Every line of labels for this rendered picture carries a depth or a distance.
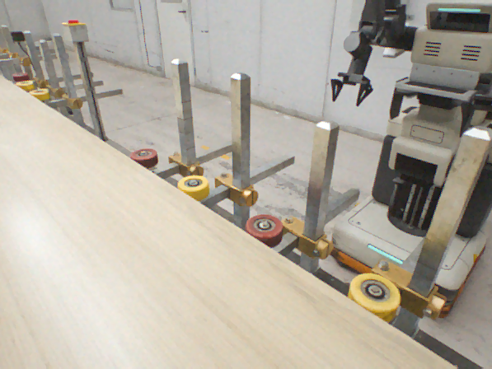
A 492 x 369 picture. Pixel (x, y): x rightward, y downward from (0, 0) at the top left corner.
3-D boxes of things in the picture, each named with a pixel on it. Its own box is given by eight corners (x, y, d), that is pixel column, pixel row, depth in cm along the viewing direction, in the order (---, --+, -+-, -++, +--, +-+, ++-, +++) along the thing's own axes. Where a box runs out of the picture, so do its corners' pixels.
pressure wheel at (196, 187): (191, 230, 86) (187, 192, 80) (176, 216, 91) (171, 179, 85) (217, 217, 90) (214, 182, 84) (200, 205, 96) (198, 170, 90)
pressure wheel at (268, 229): (273, 280, 71) (275, 239, 65) (240, 269, 74) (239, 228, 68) (284, 256, 77) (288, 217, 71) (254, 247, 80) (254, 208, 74)
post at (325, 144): (304, 282, 92) (325, 117, 67) (315, 289, 90) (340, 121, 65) (297, 289, 90) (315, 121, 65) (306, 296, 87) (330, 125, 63)
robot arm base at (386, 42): (418, 29, 126) (387, 26, 133) (414, 15, 119) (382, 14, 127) (407, 49, 126) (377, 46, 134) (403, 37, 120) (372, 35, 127)
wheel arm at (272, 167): (287, 162, 116) (288, 151, 114) (294, 165, 114) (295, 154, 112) (186, 213, 90) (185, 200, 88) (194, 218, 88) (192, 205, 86)
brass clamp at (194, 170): (182, 164, 119) (180, 151, 117) (205, 176, 111) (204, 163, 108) (167, 170, 116) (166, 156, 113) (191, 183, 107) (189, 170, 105)
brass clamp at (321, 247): (290, 228, 90) (292, 213, 87) (333, 252, 81) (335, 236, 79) (275, 239, 86) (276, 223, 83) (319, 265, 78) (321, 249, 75)
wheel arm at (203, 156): (238, 146, 132) (238, 136, 130) (244, 148, 130) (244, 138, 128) (141, 185, 106) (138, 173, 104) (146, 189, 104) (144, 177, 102)
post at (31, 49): (53, 111, 212) (28, 30, 188) (55, 113, 210) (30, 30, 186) (48, 113, 210) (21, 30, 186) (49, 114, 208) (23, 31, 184)
